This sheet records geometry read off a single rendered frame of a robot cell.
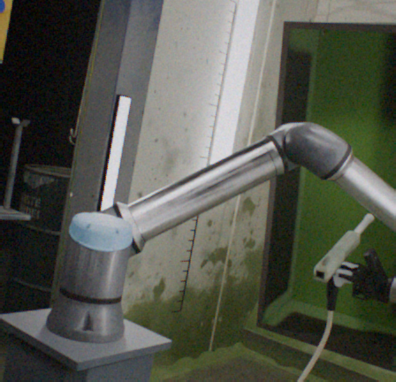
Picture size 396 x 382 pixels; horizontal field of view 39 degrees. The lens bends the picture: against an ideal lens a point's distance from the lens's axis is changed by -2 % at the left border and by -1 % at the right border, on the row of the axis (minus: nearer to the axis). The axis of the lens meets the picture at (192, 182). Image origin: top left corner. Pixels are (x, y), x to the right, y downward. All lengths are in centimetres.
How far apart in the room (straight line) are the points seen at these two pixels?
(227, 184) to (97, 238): 40
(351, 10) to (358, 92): 108
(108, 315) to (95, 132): 107
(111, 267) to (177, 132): 128
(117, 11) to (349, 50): 94
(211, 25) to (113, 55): 58
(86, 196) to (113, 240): 98
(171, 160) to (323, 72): 75
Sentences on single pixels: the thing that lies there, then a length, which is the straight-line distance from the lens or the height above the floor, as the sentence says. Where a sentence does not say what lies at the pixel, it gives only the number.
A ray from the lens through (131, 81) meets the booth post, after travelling 229.
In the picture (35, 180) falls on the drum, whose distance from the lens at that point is 296.
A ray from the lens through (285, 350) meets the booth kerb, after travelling 325.
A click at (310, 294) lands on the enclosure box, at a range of 263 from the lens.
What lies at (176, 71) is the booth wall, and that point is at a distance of 248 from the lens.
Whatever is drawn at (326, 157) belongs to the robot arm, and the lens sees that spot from 146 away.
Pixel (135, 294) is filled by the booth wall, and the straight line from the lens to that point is 254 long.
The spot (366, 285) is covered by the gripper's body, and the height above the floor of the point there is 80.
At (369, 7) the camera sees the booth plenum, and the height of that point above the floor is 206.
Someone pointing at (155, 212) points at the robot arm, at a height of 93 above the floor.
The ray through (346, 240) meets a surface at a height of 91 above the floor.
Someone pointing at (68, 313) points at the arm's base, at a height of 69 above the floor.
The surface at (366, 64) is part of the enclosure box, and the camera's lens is 239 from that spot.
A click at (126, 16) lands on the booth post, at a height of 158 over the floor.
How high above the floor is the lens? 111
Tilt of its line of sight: 3 degrees down
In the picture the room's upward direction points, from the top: 10 degrees clockwise
